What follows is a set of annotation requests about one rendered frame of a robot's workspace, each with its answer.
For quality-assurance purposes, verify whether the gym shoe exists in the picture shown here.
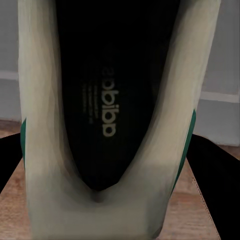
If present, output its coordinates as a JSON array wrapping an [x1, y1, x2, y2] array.
[[18, 0, 221, 240]]

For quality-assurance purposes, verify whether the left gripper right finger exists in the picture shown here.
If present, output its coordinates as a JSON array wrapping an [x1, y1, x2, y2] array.
[[186, 134, 240, 240]]

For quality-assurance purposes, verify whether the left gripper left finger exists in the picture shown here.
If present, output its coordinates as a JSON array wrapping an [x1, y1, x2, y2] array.
[[0, 130, 23, 192]]

